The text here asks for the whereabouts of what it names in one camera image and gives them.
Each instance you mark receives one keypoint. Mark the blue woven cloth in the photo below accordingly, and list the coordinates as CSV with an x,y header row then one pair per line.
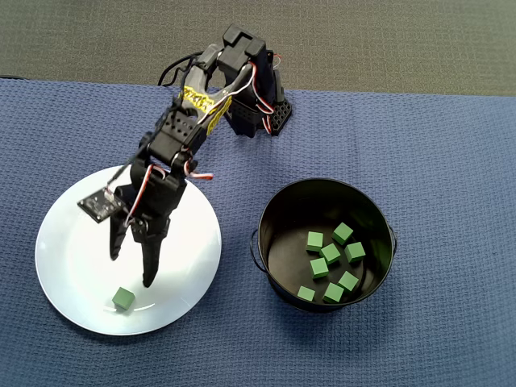
x,y
443,201

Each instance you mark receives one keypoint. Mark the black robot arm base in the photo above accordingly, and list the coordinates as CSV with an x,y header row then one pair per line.
x,y
282,117

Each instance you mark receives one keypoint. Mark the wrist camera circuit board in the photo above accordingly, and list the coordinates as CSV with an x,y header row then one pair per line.
x,y
101,205

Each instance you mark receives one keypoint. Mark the black metal bucket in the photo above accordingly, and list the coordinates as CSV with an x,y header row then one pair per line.
x,y
282,250

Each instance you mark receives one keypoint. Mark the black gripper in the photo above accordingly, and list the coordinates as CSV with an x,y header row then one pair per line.
x,y
154,219

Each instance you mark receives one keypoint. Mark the white round plate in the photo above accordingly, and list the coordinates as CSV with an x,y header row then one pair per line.
x,y
72,262

